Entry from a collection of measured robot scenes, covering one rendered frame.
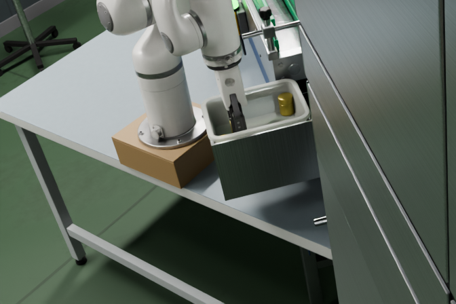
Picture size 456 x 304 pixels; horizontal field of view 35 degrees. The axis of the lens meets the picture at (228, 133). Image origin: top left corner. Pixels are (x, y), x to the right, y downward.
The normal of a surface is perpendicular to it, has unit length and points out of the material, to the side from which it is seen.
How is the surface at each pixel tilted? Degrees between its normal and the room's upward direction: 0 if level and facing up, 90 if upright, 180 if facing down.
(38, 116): 0
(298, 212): 0
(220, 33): 92
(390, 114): 90
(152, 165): 90
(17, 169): 0
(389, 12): 90
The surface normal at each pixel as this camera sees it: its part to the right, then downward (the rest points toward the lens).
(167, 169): -0.63, 0.54
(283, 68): 0.15, 0.55
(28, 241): -0.18, -0.80
